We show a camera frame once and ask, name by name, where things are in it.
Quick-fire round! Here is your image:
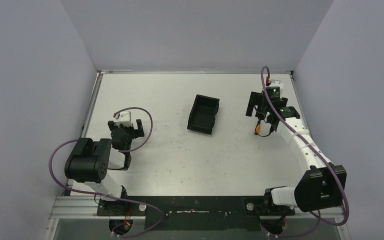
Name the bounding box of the orange handle screwdriver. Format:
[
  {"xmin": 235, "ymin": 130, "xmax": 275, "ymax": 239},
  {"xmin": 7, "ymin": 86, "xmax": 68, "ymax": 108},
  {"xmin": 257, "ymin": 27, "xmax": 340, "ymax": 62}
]
[{"xmin": 254, "ymin": 113, "xmax": 264, "ymax": 136}]

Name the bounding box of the aluminium rail frame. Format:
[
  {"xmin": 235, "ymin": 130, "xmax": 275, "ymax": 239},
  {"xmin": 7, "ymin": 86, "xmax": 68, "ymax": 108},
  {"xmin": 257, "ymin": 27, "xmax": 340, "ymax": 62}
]
[{"xmin": 50, "ymin": 71, "xmax": 349, "ymax": 240}]

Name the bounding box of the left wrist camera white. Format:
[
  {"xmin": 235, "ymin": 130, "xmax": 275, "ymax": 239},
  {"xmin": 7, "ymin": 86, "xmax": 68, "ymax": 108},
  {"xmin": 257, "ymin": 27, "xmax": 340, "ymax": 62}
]
[{"xmin": 114, "ymin": 111, "xmax": 133, "ymax": 127}]

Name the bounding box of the black plastic bin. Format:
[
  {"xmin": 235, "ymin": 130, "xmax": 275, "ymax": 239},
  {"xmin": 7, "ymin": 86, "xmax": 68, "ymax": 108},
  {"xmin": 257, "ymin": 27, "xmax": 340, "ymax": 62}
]
[{"xmin": 187, "ymin": 94, "xmax": 220, "ymax": 135}]

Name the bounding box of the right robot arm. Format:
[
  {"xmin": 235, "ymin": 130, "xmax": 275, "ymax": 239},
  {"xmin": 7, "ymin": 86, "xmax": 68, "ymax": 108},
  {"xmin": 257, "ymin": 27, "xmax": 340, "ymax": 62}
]
[{"xmin": 246, "ymin": 86, "xmax": 347, "ymax": 215}]

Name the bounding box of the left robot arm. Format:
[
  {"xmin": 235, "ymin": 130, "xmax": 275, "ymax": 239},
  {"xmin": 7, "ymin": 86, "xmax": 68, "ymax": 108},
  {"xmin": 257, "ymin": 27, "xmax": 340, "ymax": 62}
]
[{"xmin": 64, "ymin": 119, "xmax": 144, "ymax": 216}]

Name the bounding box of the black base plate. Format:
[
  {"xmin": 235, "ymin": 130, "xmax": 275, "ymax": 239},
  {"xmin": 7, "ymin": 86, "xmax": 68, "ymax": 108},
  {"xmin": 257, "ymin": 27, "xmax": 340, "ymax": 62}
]
[{"xmin": 96, "ymin": 195, "xmax": 296, "ymax": 234}]

